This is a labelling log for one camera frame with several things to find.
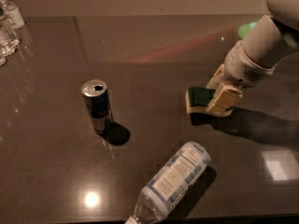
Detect lying clear water bottle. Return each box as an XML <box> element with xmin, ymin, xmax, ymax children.
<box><xmin>124</xmin><ymin>141</ymin><xmax>211</xmax><ymax>224</ymax></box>

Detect white labelled bottle top left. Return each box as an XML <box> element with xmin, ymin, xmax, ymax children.
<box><xmin>0</xmin><ymin>0</ymin><xmax>25</xmax><ymax>30</ymax></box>

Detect green and yellow sponge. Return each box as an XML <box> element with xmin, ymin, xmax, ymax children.
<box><xmin>185</xmin><ymin>87</ymin><xmax>233</xmax><ymax>118</ymax></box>

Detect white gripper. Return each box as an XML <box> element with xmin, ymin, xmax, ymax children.
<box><xmin>206</xmin><ymin>41</ymin><xmax>275</xmax><ymax>116</ymax></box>

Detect blue silver redbull can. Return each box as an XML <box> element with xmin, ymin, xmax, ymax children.
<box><xmin>81</xmin><ymin>79</ymin><xmax>113</xmax><ymax>135</ymax></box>

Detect clear ribbed water bottle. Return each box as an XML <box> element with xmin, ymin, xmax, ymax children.
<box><xmin>0</xmin><ymin>8</ymin><xmax>20</xmax><ymax>57</ymax></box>

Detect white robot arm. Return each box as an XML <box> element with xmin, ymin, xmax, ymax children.
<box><xmin>206</xmin><ymin>0</ymin><xmax>299</xmax><ymax>116</ymax></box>

